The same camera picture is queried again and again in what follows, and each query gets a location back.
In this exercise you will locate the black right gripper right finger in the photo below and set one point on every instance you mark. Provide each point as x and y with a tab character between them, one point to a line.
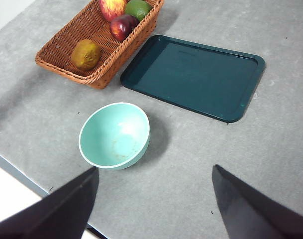
250	214

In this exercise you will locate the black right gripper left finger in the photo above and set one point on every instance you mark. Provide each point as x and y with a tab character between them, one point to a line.
54	216

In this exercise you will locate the teal green bowl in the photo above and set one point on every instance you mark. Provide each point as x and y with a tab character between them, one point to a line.
111	139

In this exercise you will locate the brown kiwi fruit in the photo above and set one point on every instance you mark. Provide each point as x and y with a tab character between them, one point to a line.
86	54

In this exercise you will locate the dark green rectangular tray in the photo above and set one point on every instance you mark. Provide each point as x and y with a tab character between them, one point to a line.
191	74

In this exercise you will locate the brown wicker basket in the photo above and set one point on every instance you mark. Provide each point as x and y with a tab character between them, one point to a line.
66	44

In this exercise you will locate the dark red plum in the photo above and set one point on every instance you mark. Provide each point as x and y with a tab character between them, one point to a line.
122	27

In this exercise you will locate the red yellow apple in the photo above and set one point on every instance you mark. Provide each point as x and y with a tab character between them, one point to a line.
112	8

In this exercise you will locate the green avocado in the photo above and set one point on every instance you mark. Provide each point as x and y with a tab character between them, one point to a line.
138	8

